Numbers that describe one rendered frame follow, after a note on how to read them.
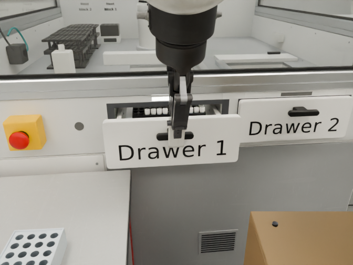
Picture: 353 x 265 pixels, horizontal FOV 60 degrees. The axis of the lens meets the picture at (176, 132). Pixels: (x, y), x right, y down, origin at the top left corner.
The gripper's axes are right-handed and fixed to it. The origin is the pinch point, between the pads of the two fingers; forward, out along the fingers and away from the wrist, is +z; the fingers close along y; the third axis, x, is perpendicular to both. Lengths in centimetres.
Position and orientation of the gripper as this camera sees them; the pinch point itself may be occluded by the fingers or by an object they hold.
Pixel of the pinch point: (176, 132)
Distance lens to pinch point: 58.0
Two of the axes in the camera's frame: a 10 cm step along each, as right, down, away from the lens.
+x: 9.9, -0.5, 1.0
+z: -0.4, 7.1, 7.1
